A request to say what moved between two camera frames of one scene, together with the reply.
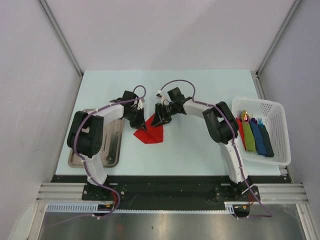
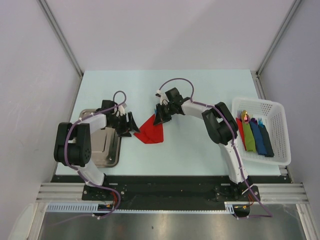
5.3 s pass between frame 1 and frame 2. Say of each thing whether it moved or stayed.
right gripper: stayed
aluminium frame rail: stayed
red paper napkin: stayed
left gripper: moved
